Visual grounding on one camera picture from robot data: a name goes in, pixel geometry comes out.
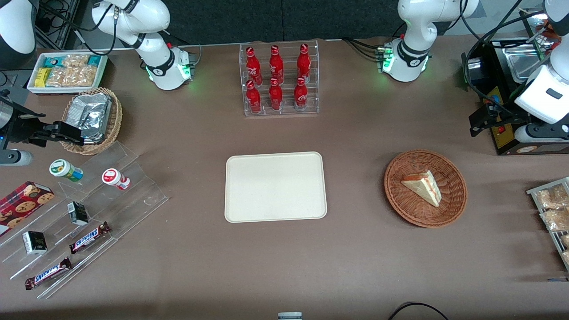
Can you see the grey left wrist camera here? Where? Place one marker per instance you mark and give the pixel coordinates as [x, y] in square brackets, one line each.
[542, 133]

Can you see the clear acrylic bottle rack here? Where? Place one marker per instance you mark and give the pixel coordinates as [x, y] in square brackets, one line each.
[286, 113]

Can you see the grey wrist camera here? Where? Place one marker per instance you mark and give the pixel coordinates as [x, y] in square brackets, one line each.
[542, 133]
[15, 158]

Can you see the brown wicker basket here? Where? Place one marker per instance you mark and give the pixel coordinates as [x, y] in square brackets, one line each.
[409, 209]

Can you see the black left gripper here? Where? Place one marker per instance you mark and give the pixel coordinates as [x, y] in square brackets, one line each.
[505, 116]

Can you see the clear bag of nuts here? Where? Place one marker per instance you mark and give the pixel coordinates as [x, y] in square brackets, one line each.
[58, 77]
[75, 60]
[83, 75]

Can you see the black food warmer cabinet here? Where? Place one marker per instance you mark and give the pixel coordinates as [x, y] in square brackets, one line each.
[504, 138]

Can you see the clear acrylic stepped display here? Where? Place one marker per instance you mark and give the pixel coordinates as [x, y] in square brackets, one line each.
[138, 200]

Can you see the silver foil pack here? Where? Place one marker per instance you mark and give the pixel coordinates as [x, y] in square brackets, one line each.
[91, 115]

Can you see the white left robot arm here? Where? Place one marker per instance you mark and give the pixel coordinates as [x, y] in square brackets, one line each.
[413, 26]

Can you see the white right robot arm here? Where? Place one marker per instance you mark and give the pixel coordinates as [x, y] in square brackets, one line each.
[155, 58]

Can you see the white snack bin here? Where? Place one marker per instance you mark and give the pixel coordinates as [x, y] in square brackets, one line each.
[30, 86]

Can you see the steel warmer tray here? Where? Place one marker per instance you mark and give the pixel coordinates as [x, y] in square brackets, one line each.
[520, 60]

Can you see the Snickers bar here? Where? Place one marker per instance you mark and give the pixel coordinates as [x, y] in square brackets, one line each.
[89, 238]
[48, 274]

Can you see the cream plastic tray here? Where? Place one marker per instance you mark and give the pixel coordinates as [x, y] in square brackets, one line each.
[275, 186]

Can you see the grey snack rack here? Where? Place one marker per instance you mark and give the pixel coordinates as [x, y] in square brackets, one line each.
[533, 192]

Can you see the red lid yogurt cup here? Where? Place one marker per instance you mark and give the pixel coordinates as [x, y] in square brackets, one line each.
[113, 178]

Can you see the teal snack packet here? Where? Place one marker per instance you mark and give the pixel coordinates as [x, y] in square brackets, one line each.
[53, 62]
[94, 60]

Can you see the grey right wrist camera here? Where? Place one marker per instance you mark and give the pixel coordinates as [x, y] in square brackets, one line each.
[15, 158]

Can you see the triangular sandwich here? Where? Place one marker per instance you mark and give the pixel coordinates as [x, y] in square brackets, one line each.
[422, 186]

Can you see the red plaid cookie box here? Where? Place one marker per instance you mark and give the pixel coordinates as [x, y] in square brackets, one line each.
[22, 206]

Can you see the yellow snack packet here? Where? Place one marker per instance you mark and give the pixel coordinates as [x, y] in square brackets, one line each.
[42, 78]

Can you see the light tan wicker basket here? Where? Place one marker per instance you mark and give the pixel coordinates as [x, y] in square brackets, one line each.
[116, 120]

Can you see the small black carton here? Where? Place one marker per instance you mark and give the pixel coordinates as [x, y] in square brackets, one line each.
[78, 213]
[34, 242]

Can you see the clear bag of crackers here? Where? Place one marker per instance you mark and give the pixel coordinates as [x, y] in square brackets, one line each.
[566, 241]
[555, 219]
[553, 196]
[566, 257]

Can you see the red cola bottle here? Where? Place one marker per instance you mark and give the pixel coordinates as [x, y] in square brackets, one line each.
[276, 64]
[301, 95]
[304, 62]
[253, 66]
[254, 100]
[275, 97]

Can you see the green lid yogurt cup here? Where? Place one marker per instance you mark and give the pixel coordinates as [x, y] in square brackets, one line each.
[64, 170]

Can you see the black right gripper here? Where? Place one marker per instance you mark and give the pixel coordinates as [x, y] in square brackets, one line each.
[21, 127]

